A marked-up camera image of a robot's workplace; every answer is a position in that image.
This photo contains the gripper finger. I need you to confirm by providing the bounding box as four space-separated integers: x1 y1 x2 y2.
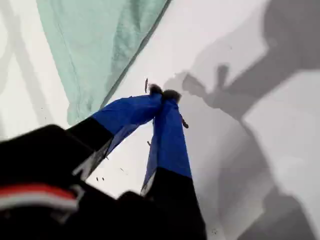
140 88 206 218
65 84 164 181

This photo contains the pale green T-shirt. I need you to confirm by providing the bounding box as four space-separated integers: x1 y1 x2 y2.
36 0 173 126

